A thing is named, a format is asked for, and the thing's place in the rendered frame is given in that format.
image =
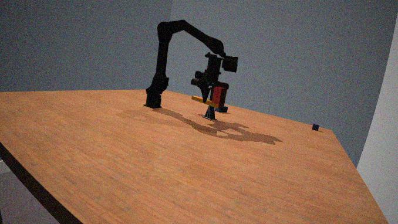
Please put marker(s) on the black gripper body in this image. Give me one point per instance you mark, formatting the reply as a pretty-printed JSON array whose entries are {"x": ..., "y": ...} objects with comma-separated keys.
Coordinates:
[{"x": 210, "y": 78}]

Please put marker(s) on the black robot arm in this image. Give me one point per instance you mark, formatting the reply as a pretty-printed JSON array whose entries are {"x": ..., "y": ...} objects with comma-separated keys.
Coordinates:
[{"x": 165, "y": 31}]

